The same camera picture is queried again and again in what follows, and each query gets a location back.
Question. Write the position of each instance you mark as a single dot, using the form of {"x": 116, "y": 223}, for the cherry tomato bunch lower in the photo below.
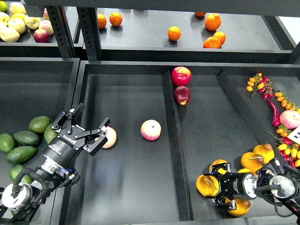
{"x": 289, "y": 149}

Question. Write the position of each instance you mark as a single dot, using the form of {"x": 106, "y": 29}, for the green avocado right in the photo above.
{"x": 49, "y": 134}

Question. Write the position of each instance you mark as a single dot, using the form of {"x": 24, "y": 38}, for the dark red apple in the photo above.
{"x": 182, "y": 95}

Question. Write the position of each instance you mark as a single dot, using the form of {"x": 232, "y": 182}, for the bright red apple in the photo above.
{"x": 181, "y": 76}

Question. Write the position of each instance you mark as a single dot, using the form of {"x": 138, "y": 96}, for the green avocado centre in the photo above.
{"x": 27, "y": 138}

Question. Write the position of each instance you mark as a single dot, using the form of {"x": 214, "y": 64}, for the pink apple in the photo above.
{"x": 151, "y": 130}
{"x": 111, "y": 136}
{"x": 290, "y": 118}

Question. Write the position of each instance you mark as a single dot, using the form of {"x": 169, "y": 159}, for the cherry tomato bunch upper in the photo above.
{"x": 260, "y": 84}

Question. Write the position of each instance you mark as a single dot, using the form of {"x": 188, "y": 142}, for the pink apple left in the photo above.
{"x": 111, "y": 136}

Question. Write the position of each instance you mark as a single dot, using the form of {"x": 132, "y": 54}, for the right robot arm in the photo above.
{"x": 279, "y": 186}

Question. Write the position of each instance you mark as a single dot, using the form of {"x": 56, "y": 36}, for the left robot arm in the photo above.
{"x": 31, "y": 188}

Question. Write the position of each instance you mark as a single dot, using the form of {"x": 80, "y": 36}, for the red chili pepper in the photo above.
{"x": 275, "y": 114}

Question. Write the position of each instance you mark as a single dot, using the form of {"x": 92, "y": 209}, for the black shelf post right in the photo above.
{"x": 88, "y": 22}

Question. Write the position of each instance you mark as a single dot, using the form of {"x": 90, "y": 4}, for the black shelf post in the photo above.
{"x": 58, "y": 19}
{"x": 88, "y": 22}

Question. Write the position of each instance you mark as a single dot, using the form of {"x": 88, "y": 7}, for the green avocado far left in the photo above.
{"x": 7, "y": 142}

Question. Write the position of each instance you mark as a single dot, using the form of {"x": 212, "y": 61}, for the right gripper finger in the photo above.
{"x": 215, "y": 173}
{"x": 223, "y": 203}

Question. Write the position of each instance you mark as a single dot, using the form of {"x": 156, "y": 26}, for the pale yellow apple right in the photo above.
{"x": 32, "y": 22}

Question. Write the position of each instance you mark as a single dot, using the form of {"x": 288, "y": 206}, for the green avocado top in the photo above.
{"x": 39, "y": 124}

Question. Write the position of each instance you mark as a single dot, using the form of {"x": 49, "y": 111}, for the yellow lemon on shelf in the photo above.
{"x": 19, "y": 16}

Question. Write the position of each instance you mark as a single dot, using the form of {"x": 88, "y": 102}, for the yellow pear front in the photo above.
{"x": 242, "y": 207}

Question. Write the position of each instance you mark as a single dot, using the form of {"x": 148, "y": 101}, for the black left tray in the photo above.
{"x": 31, "y": 87}

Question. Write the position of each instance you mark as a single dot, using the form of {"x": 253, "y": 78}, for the orange cherry tomato bunch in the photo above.
{"x": 286, "y": 102}

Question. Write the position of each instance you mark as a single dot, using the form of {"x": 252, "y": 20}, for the pale yellow apple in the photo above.
{"x": 32, "y": 22}
{"x": 17, "y": 24}
{"x": 8, "y": 34}

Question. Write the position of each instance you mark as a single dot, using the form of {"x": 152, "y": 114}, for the yellow pear with brown spot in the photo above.
{"x": 266, "y": 151}

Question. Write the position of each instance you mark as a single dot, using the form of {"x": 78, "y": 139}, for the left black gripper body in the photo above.
{"x": 64, "y": 148}

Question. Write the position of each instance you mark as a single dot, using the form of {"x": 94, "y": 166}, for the pale yellow apple front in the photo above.
{"x": 8, "y": 34}

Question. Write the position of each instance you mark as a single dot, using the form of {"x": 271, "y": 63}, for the green avocado lower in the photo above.
{"x": 15, "y": 170}

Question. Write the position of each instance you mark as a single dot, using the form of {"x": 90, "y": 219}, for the orange on shelf left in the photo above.
{"x": 101, "y": 20}

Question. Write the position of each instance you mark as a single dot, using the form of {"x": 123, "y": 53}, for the black middle tray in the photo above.
{"x": 143, "y": 182}

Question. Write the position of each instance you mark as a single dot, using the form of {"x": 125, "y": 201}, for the yellow pear hidden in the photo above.
{"x": 252, "y": 161}

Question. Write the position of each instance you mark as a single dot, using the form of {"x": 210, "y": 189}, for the white label card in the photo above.
{"x": 295, "y": 135}

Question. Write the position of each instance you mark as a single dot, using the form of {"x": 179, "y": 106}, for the pink peach on shelf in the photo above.
{"x": 46, "y": 25}

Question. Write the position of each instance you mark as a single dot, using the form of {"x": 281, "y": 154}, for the pink apple far right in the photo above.
{"x": 290, "y": 118}

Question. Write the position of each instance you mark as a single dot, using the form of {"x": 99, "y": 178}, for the pale yellow apple middle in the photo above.
{"x": 17, "y": 24}

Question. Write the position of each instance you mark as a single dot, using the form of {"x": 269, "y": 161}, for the red apple on shelf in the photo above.
{"x": 41, "y": 36}

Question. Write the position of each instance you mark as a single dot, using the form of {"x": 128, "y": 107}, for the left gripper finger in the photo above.
{"x": 92, "y": 141}
{"x": 66, "y": 122}

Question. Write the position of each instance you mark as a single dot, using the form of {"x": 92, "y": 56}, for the green avocado middle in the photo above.
{"x": 20, "y": 154}

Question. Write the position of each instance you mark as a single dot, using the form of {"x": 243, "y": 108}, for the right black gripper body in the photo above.
{"x": 238, "y": 186}

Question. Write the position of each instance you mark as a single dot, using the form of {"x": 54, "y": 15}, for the black shelf post left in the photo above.
{"x": 58, "y": 19}

